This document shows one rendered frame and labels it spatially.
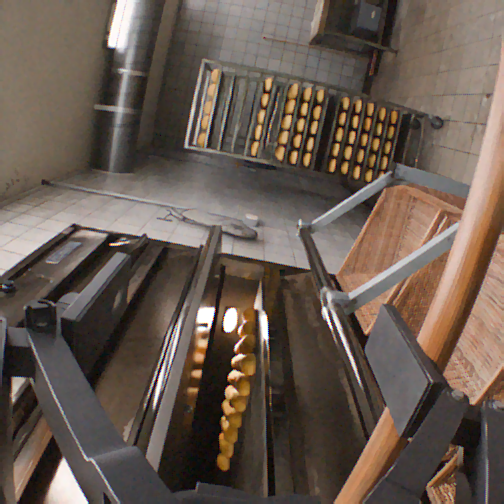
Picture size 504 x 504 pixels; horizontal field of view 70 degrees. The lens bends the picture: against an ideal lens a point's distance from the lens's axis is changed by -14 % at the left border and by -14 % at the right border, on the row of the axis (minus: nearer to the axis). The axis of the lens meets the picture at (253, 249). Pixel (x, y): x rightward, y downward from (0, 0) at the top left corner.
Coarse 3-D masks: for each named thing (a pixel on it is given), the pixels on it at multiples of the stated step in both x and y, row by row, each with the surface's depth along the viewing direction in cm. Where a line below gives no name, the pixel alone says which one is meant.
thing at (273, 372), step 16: (272, 272) 180; (272, 288) 163; (272, 304) 149; (272, 320) 138; (272, 336) 128; (272, 352) 119; (272, 368) 111; (272, 384) 104; (272, 400) 97; (272, 416) 92; (272, 432) 86; (288, 432) 87; (272, 448) 82; (288, 448) 82; (272, 464) 78; (288, 464) 77; (272, 480) 74; (288, 480) 73
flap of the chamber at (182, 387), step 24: (216, 240) 157; (216, 264) 154; (216, 288) 156; (192, 312) 101; (192, 336) 92; (192, 360) 91; (168, 384) 73; (192, 384) 91; (168, 408) 67; (168, 432) 62; (168, 456) 61; (168, 480) 60
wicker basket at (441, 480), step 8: (456, 456) 69; (448, 464) 69; (456, 464) 69; (440, 472) 70; (448, 472) 70; (456, 472) 70; (432, 480) 71; (440, 480) 70; (448, 480) 71; (432, 488) 70; (440, 488) 70; (432, 496) 68; (440, 496) 68; (448, 496) 68
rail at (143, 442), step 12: (204, 252) 144; (192, 288) 115; (180, 324) 95; (180, 336) 91; (168, 348) 85; (168, 360) 81; (168, 372) 77; (156, 384) 73; (156, 396) 70; (156, 408) 66; (144, 420) 63; (144, 432) 60; (144, 444) 58
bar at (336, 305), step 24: (408, 168) 107; (360, 192) 111; (456, 192) 109; (336, 216) 113; (312, 240) 100; (432, 240) 66; (312, 264) 86; (408, 264) 66; (360, 288) 69; (384, 288) 67; (336, 312) 64; (336, 336) 59; (360, 360) 51; (360, 384) 46; (360, 408) 43
